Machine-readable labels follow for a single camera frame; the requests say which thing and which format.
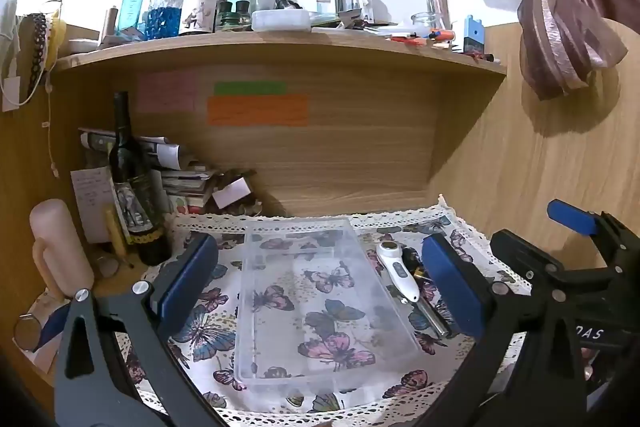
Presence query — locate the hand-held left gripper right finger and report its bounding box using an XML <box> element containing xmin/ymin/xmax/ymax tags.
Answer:
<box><xmin>421</xmin><ymin>234</ymin><xmax>588</xmax><ymax>427</ymax></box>

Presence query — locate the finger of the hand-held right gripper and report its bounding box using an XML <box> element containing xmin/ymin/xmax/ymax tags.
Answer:
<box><xmin>547</xmin><ymin>199</ymin><xmax>631</xmax><ymax>253</ymax></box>
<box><xmin>490</xmin><ymin>229</ymin><xmax>563</xmax><ymax>288</ymax></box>

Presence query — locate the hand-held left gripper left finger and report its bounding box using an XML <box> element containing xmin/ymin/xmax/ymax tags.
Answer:
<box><xmin>52</xmin><ymin>232</ymin><xmax>223</xmax><ymax>427</ymax></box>

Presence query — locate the small black lighter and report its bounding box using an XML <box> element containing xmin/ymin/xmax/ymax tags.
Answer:
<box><xmin>402</xmin><ymin>247</ymin><xmax>432</xmax><ymax>283</ymax></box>

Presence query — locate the white handheld device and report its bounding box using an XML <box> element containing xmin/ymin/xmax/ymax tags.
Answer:
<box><xmin>376</xmin><ymin>241</ymin><xmax>421</xmax><ymax>304</ymax></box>

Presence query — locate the clear plastic tray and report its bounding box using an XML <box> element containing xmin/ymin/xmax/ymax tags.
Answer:
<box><xmin>236</xmin><ymin>216</ymin><xmax>423</xmax><ymax>395</ymax></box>

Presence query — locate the butterfly printed lace cloth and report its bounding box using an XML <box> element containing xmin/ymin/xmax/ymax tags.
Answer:
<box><xmin>117</xmin><ymin>194</ymin><xmax>533</xmax><ymax>427</ymax></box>

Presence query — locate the yellow candle stick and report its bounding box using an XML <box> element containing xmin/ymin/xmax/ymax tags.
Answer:
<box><xmin>103</xmin><ymin>206</ymin><xmax>129</xmax><ymax>261</ymax></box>

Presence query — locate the small box with white label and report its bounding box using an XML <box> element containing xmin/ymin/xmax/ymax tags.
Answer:
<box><xmin>212</xmin><ymin>169</ymin><xmax>258</xmax><ymax>212</ymax></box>

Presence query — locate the stack of papers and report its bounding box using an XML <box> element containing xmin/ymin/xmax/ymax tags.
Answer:
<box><xmin>77</xmin><ymin>127</ymin><xmax>217</xmax><ymax>214</ymax></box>

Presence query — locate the dark wine bottle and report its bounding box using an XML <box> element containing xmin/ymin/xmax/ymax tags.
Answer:
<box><xmin>110</xmin><ymin>91</ymin><xmax>173</xmax><ymax>266</ymax></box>

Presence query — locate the white handwritten note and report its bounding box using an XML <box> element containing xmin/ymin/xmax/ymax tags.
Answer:
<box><xmin>71</xmin><ymin>167</ymin><xmax>119</xmax><ymax>244</ymax></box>

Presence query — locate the round metal disc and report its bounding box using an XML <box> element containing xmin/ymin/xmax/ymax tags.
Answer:
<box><xmin>12</xmin><ymin>314</ymin><xmax>44</xmax><ymax>353</ymax></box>

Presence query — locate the orange sticky note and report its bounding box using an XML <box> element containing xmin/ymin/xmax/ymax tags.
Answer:
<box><xmin>206</xmin><ymin>94</ymin><xmax>310</xmax><ymax>126</ymax></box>

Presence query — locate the pink striped curtain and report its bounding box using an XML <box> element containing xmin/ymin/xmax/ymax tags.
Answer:
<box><xmin>437</xmin><ymin>0</ymin><xmax>640</xmax><ymax>101</ymax></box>

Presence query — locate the pink sticky note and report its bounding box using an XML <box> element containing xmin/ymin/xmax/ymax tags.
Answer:
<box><xmin>136</xmin><ymin>72</ymin><xmax>197</xmax><ymax>114</ymax></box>

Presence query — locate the green sticky note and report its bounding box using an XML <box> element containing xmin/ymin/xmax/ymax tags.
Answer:
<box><xmin>214</xmin><ymin>81</ymin><xmax>287</xmax><ymax>96</ymax></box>

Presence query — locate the small blue block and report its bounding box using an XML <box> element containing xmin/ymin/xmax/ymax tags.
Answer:
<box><xmin>462</xmin><ymin>15</ymin><xmax>487</xmax><ymax>52</ymax></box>

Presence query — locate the glass jar with pink glitter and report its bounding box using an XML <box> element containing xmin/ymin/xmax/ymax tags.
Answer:
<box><xmin>425</xmin><ymin>0</ymin><xmax>453</xmax><ymax>30</ymax></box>

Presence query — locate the wooden shelf board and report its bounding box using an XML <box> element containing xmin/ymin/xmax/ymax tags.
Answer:
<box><xmin>50</xmin><ymin>29</ymin><xmax>508</xmax><ymax>78</ymax></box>

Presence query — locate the glass bottle with blue beads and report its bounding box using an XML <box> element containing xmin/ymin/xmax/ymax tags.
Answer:
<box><xmin>145</xmin><ymin>0</ymin><xmax>189</xmax><ymax>40</ymax></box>

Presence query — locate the dark green ink bottle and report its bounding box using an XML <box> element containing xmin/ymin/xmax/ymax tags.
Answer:
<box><xmin>216</xmin><ymin>1</ymin><xmax>251</xmax><ymax>32</ymax></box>

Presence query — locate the white oblong box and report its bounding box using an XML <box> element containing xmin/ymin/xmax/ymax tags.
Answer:
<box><xmin>251</xmin><ymin>9</ymin><xmax>312</xmax><ymax>32</ymax></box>

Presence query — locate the teal liquid bottle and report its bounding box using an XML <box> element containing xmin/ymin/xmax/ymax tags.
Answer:
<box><xmin>117</xmin><ymin>0</ymin><xmax>149</xmax><ymax>34</ymax></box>

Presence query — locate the black lace ribbon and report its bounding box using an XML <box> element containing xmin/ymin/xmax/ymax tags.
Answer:
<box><xmin>27</xmin><ymin>13</ymin><xmax>49</xmax><ymax>94</ymax></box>

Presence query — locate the blue handle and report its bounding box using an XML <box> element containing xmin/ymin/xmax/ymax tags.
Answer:
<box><xmin>41</xmin><ymin>302</ymin><xmax>72</xmax><ymax>344</ymax></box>

